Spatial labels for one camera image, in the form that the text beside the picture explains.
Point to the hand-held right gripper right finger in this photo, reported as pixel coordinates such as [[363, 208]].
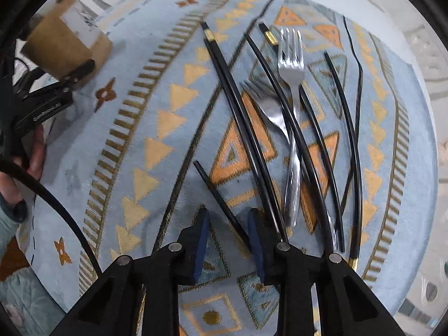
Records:
[[255, 248]]

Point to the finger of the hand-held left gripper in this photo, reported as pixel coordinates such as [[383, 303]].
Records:
[[82, 70]]

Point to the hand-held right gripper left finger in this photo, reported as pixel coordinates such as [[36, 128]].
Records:
[[203, 248]]

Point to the cardboard utensil holder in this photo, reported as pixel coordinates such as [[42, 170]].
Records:
[[56, 49]]

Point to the single thin black chopstick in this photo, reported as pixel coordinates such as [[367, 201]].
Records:
[[215, 192]]

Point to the metal fork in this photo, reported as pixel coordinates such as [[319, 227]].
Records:
[[271, 110], [290, 66]]

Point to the pile of black chopsticks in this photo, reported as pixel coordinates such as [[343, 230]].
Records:
[[225, 77]]

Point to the person's left hand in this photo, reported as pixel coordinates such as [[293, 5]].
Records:
[[36, 161]]

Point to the blue patterned table mat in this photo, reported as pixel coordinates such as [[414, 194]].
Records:
[[133, 168]]

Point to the teal floral garment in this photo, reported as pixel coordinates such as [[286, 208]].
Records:
[[35, 297]]

